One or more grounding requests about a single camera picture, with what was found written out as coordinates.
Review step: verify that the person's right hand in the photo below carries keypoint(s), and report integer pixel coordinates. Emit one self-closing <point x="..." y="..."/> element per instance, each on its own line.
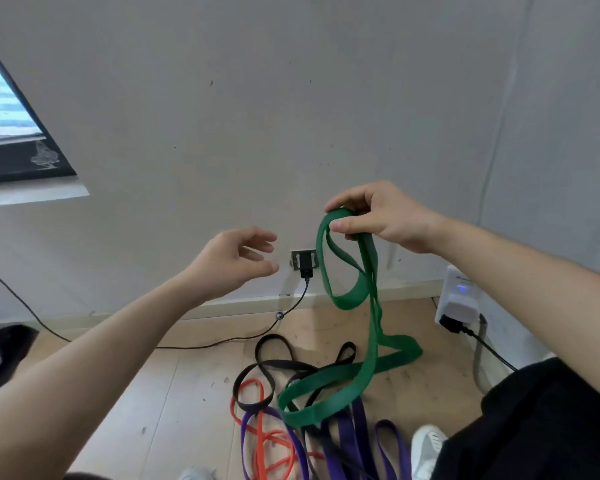
<point x="400" y="219"/>

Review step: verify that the person's left hand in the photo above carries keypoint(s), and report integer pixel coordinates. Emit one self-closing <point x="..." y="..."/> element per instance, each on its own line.
<point x="220" y="264"/>

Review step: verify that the person's right thumb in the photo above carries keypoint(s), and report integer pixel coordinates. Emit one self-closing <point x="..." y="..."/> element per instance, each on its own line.
<point x="352" y="224"/>

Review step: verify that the person's left middle finger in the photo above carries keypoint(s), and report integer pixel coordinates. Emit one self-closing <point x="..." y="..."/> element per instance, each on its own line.
<point x="264" y="246"/>

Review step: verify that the person's left thumb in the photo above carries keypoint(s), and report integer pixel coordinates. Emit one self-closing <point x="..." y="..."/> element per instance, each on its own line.
<point x="260" y="269"/>

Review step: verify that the green resistance band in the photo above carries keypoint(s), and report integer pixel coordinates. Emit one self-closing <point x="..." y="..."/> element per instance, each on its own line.
<point x="366" y="364"/>

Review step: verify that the person's left forearm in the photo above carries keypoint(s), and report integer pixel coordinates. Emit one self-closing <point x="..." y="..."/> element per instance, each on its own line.
<point x="80" y="374"/>

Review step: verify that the person's right forearm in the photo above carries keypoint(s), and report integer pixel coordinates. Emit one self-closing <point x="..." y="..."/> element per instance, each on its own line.
<point x="530" y="289"/>

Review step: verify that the white baseboard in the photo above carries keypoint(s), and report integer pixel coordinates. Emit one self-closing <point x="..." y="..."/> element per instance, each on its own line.
<point x="240" y="305"/>

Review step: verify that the black plug adapter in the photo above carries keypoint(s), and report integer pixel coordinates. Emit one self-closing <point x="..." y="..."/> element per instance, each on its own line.
<point x="306" y="263"/>

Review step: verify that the black resistance band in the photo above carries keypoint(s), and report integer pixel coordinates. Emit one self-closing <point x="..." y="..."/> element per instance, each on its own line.
<point x="260" y="365"/>

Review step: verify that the white power adapter box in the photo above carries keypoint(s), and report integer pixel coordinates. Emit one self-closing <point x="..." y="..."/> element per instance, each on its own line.
<point x="459" y="297"/>

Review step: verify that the red resistance band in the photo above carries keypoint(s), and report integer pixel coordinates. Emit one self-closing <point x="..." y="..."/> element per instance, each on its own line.
<point x="260" y="444"/>

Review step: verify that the purple resistance band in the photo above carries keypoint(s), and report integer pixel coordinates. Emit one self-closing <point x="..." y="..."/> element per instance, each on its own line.
<point x="347" y="434"/>

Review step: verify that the white shoe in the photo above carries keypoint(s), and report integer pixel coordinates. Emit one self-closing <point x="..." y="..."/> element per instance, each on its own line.
<point x="426" y="447"/>
<point x="196" y="473"/>

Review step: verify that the white window sill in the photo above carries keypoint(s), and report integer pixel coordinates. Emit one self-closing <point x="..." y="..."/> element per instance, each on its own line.
<point x="25" y="192"/>

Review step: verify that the black framed window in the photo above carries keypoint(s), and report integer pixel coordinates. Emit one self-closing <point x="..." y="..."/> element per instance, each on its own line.
<point x="10" y="154"/>

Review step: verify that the person's black trousers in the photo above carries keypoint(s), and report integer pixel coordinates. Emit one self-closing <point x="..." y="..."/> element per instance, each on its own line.
<point x="540" y="424"/>

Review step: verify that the metal wall socket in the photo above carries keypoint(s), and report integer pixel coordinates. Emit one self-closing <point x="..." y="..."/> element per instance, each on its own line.
<point x="294" y="258"/>

